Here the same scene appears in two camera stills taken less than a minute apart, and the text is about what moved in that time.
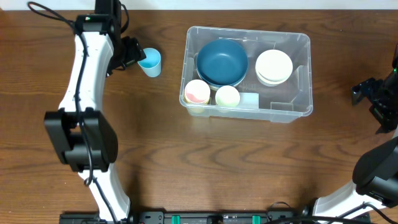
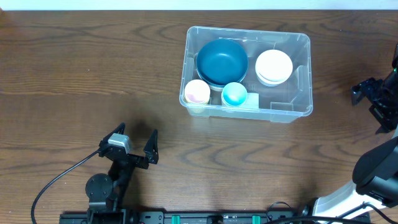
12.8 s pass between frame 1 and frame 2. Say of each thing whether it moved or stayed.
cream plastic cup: moved
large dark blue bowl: stayed
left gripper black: moved
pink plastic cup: stayed
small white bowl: stayed
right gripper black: stayed
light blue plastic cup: moved
